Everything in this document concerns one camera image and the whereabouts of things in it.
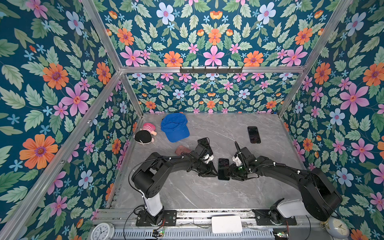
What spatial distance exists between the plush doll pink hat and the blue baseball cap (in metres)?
0.07

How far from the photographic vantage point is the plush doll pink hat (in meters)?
0.98

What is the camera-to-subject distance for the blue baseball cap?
41.9 inches
